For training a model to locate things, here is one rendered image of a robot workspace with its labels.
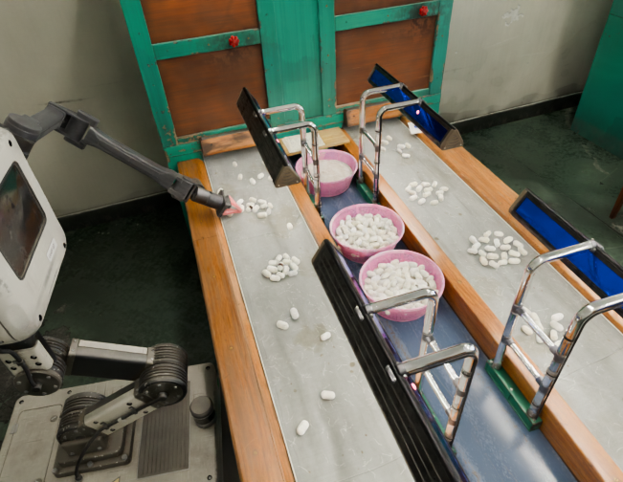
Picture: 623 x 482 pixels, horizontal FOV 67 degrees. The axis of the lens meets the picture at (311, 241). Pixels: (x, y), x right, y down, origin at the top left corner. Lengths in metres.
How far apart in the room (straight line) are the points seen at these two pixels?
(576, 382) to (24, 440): 1.61
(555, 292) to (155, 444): 1.31
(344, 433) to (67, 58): 2.34
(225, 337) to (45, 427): 0.68
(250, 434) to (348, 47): 1.63
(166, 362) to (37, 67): 1.95
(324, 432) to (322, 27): 1.57
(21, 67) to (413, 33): 1.95
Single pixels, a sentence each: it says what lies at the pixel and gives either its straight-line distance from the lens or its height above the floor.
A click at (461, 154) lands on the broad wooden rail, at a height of 0.76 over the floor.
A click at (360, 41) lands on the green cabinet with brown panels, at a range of 2.24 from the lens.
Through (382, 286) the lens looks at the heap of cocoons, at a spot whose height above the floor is 0.73.
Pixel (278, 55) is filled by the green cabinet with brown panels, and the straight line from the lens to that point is 2.12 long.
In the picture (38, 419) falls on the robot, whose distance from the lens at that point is 1.84.
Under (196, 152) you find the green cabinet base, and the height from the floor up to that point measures 0.79.
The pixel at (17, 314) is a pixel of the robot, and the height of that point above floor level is 1.20.
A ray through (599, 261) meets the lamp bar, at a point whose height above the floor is 1.10.
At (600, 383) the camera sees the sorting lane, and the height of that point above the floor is 0.74.
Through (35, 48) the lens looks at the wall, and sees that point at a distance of 2.90.
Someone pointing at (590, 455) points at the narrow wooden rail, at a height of 0.76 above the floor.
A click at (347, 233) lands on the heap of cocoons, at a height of 0.74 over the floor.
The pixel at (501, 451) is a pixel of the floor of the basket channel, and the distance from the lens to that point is 1.35.
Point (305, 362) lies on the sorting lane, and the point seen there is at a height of 0.74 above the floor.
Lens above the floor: 1.85
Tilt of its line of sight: 41 degrees down
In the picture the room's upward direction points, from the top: 4 degrees counter-clockwise
